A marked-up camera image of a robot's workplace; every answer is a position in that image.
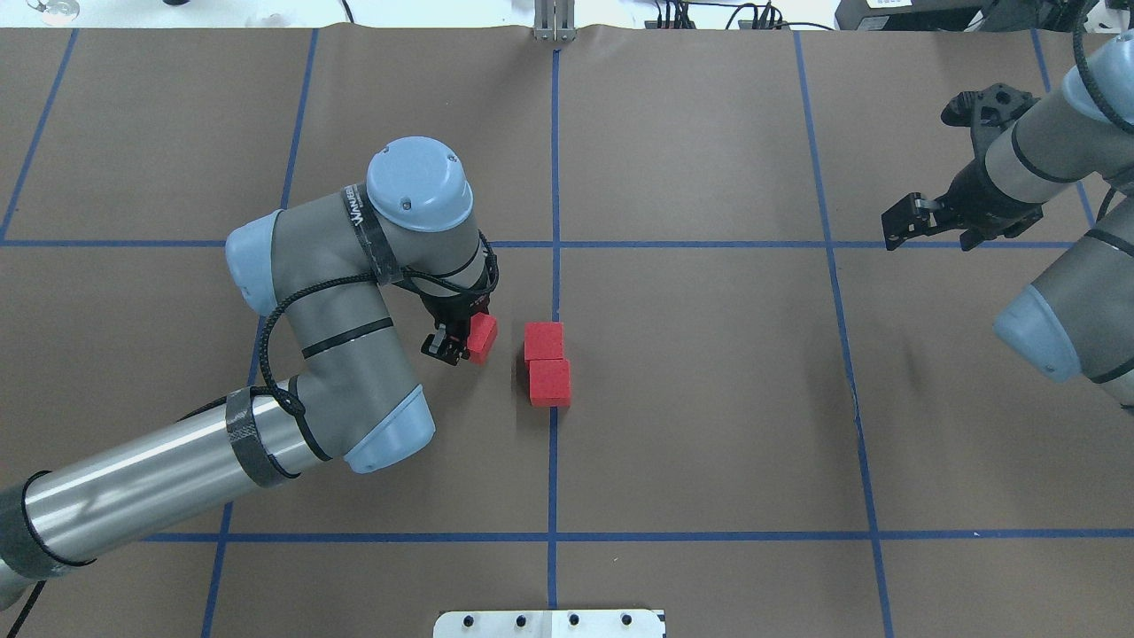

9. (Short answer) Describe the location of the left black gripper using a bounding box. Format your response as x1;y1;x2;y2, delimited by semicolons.
416;266;499;366

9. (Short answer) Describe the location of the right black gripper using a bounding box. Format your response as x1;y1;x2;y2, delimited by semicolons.
882;159;1044;252

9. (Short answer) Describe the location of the red block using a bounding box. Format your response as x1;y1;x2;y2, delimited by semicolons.
527;359;572;408
523;322;566;364
466;314;499;366

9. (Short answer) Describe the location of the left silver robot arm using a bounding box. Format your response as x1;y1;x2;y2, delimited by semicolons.
3;136;500;607

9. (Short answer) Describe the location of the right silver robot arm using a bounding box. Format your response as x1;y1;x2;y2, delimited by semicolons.
880;28;1131;412

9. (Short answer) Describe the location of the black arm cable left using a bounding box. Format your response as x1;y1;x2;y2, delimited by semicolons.
5;232;501;638

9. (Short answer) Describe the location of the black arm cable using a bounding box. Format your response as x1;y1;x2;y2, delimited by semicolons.
1072;0;1134;222
5;232;501;638

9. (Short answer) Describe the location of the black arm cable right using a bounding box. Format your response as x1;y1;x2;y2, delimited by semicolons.
1072;0;1134;222

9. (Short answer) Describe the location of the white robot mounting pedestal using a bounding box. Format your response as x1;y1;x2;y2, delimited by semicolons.
432;609;668;637

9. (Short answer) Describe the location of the aluminium frame post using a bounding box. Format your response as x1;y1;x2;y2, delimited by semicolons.
533;0;578;43

